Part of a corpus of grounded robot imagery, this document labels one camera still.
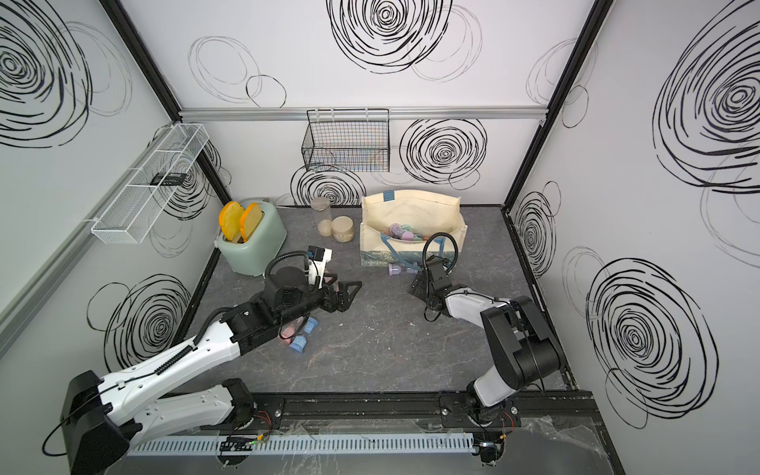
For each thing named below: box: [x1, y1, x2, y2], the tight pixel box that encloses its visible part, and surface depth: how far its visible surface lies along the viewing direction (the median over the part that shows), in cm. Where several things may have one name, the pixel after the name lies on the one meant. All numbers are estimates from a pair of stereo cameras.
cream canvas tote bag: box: [360, 190, 469, 268], surface depth 98 cm
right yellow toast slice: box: [239, 201, 263, 243], surface depth 91 cm
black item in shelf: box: [149, 172, 188, 187], surface depth 80 cm
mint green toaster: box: [214, 197, 288, 277], surface depth 95 cm
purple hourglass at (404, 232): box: [387, 222, 423, 242], surface depth 103 cm
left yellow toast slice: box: [218, 200, 245, 242], surface depth 91 cm
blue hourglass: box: [288, 316, 320, 354], surface depth 84 cm
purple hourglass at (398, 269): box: [387, 262, 419, 277], surface depth 101 cm
